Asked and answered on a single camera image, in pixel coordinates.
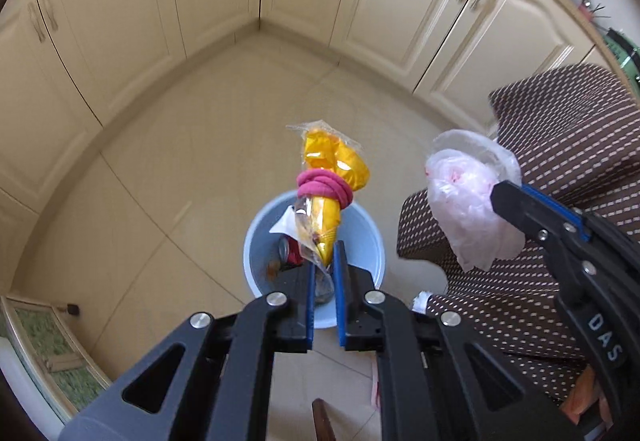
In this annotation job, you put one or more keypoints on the yellow snack bag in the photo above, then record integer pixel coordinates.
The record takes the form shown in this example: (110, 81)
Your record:
(325, 221)

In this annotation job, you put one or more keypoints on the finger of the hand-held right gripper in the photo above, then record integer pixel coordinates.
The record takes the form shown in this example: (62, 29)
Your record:
(520, 211)
(555, 211)

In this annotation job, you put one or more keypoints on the pink utensil holder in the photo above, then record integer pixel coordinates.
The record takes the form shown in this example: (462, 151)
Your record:
(590, 8)

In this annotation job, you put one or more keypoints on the light blue trash bin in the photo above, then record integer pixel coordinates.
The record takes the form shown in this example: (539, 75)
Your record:
(365, 241)

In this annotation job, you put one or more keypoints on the crushed red soda can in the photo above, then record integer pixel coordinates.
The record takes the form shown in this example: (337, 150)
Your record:
(289, 253)

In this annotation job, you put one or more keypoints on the white paper scrap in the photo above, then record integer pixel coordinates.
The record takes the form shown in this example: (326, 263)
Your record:
(286, 223)

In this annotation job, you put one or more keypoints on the small white paper wad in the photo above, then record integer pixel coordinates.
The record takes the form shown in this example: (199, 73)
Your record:
(421, 302)

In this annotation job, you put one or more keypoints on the dark door stopper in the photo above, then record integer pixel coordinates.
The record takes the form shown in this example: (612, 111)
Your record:
(71, 309)

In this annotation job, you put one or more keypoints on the pink printed paper slip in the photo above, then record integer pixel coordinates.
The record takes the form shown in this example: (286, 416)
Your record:
(376, 381)

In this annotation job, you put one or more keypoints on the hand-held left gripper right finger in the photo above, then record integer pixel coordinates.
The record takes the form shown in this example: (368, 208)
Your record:
(340, 301)

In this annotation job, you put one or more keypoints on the green plastic basket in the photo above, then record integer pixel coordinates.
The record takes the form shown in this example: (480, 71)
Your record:
(622, 56)

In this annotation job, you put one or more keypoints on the wooden chair leg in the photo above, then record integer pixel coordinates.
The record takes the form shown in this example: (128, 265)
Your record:
(324, 423)

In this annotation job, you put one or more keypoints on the person's right hand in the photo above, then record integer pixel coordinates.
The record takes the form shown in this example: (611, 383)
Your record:
(585, 396)

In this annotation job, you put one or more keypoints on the green patterned glass door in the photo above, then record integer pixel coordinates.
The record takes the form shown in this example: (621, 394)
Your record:
(55, 356)

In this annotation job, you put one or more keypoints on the clear plastic bag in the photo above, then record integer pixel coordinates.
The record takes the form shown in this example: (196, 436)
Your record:
(465, 201)

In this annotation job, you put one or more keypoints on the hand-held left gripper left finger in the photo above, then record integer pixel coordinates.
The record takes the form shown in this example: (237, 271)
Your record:
(311, 301)

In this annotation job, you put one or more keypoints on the brown dotted chair cushion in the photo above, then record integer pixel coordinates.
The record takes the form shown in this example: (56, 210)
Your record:
(500, 321)

